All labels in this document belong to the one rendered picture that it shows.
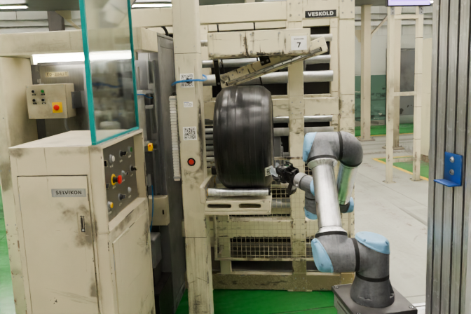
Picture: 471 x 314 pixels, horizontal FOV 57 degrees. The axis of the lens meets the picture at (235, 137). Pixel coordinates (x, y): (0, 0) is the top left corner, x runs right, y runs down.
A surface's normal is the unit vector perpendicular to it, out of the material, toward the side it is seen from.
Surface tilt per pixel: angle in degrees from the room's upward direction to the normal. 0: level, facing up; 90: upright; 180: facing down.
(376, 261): 90
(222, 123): 68
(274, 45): 90
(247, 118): 63
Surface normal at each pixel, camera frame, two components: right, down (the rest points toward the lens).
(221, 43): -0.10, 0.15
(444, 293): -0.99, 0.06
